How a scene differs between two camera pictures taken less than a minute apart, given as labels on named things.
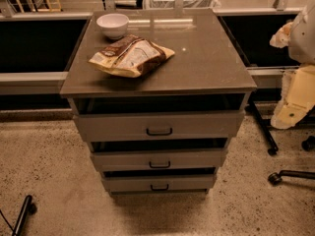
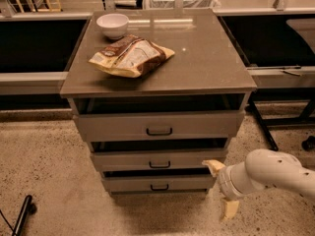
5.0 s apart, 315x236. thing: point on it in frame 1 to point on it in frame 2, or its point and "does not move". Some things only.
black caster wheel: (309, 144) does not move
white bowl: (113, 25) does not move
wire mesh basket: (190, 1) does not move
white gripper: (303, 38) to (224, 182)
